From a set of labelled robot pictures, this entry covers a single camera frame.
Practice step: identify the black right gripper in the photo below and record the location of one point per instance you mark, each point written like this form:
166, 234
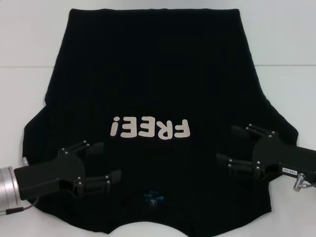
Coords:
284, 158

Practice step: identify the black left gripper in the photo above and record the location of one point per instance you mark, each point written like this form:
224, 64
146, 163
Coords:
49, 175

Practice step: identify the black shirt with FREE print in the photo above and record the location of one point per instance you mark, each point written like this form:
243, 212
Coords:
158, 74

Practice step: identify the silver and white left arm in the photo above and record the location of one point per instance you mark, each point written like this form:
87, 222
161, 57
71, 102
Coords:
7, 187

